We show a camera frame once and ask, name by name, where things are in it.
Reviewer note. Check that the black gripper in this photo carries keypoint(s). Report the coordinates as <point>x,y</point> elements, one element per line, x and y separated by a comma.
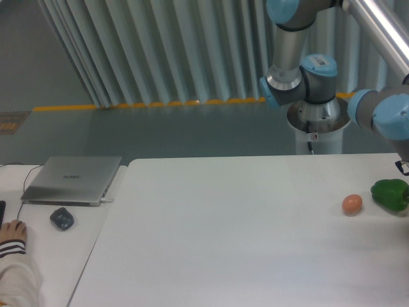
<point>402,167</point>

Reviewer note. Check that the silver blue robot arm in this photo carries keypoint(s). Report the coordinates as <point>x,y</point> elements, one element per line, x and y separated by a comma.
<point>313,79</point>

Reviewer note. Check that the cream sleeved forearm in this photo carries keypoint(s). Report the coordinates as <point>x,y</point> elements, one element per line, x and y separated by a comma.
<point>20,280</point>

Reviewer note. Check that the green bell pepper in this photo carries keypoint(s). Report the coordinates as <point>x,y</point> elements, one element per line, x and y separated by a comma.
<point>391,194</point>

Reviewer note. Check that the person's hand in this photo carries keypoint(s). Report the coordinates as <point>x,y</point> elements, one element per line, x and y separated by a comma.
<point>15,230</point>

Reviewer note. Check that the brown egg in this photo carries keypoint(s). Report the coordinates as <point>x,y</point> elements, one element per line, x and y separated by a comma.
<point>352,204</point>

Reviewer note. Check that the folding partition screen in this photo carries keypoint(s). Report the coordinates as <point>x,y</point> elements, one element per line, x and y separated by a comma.
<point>146,52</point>

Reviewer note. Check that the silver closed laptop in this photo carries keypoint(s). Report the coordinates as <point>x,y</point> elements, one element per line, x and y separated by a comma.
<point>75,181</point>

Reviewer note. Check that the white side desk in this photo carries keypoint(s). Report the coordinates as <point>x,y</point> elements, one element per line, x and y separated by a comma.
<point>59,256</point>

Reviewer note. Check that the black phone at edge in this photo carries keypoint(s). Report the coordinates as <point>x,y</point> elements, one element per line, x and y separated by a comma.
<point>2,211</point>

